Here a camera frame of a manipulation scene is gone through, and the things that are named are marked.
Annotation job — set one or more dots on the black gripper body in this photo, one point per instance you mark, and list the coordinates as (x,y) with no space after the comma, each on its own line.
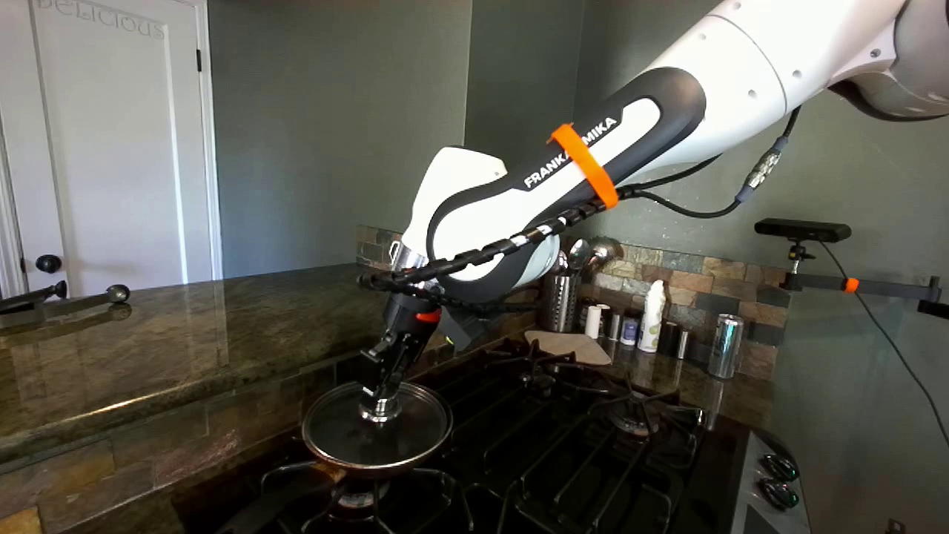
(398,337)

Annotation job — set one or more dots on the glass lid with metal knob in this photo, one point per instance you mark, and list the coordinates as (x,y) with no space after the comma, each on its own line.
(425,434)

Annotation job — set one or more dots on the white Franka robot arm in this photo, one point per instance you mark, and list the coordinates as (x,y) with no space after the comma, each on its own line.
(713,90)

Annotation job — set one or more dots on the dark frying pan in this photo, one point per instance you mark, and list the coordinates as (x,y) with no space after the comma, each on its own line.
(338,477)

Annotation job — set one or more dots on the steel canister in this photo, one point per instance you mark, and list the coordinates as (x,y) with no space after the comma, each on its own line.
(560,302)

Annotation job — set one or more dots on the white quilted pot holder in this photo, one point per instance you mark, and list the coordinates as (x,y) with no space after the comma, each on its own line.
(569,348)

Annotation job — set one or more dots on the small white cup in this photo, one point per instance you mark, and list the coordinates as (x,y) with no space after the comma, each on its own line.
(594,322)

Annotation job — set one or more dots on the black gas stove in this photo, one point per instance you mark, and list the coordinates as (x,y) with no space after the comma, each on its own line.
(594,446)

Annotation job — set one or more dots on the chrome faucet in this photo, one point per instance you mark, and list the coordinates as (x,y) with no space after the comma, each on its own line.
(594,256)

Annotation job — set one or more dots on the small blue jar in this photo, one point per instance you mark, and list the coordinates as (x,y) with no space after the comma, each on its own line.
(631,330)

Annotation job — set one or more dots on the white plastic bottle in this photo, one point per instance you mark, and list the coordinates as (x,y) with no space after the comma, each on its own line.
(653,315)

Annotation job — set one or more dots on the dark shaker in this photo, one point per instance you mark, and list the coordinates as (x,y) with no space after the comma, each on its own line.
(674,343)

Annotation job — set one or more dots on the white door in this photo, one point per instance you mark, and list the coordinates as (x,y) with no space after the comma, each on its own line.
(121,150)

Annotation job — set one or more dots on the black door knob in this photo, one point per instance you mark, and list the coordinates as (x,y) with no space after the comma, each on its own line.
(50,263)

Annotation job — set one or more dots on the black stove knob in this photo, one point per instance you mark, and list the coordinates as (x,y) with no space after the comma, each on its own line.
(779,465)
(781,495)

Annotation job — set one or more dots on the black stereo camera on stand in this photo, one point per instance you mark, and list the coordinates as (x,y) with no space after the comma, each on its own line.
(802,231)

